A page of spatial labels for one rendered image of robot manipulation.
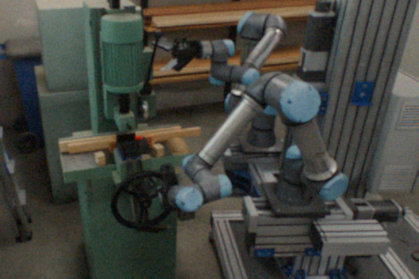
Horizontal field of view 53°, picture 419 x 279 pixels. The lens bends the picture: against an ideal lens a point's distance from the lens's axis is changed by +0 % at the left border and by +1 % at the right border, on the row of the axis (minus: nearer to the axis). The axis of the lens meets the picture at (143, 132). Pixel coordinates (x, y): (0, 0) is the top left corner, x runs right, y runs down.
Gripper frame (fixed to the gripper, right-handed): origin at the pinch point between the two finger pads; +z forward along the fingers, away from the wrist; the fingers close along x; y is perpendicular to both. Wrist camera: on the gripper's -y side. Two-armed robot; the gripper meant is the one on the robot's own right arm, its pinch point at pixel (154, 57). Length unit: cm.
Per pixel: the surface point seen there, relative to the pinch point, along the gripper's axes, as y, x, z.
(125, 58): 1.9, 0.7, 13.0
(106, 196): -44, 43, 25
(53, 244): -139, 36, 53
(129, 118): -23.9, 14.5, 11.0
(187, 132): -37.4, 19.0, -19.4
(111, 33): 9.4, -6.8, 18.1
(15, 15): -154, -181, 62
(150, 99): -35.6, -1.7, -4.9
